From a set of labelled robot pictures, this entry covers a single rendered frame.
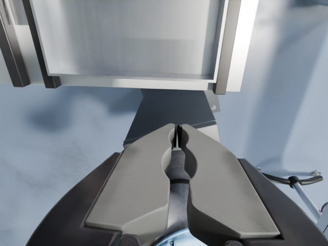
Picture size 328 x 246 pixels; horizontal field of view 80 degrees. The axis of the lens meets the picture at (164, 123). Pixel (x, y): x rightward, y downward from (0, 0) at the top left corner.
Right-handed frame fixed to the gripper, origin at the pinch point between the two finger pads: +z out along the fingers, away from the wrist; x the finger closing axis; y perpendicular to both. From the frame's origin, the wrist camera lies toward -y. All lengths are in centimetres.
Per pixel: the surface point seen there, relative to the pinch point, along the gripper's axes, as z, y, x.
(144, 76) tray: 18.2, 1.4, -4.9
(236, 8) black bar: 19.5, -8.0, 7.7
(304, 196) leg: 84, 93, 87
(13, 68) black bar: 19.5, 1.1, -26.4
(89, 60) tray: 21.3, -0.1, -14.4
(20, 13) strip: 21.3, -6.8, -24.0
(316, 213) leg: 71, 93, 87
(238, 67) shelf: 21.5, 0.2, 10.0
